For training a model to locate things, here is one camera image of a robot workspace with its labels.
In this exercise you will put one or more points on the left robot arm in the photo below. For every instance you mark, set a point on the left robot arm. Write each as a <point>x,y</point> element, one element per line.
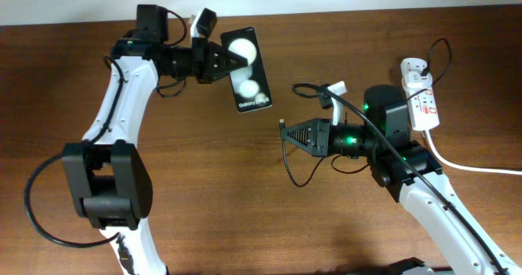
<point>107,179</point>

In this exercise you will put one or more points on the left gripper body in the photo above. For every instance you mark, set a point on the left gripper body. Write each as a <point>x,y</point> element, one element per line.
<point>199,59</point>

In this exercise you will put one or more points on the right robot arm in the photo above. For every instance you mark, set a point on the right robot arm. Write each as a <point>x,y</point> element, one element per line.
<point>407,170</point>

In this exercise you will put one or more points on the white power strip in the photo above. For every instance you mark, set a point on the white power strip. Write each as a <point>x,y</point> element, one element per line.
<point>423,112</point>

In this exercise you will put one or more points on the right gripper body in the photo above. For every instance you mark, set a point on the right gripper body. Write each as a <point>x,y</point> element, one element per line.
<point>323,136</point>

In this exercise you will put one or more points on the white charger plug adapter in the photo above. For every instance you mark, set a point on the white charger plug adapter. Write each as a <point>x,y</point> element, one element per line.
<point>416,81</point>

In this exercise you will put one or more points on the black smartphone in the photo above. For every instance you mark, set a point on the black smartphone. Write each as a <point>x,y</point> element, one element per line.
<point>249,84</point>

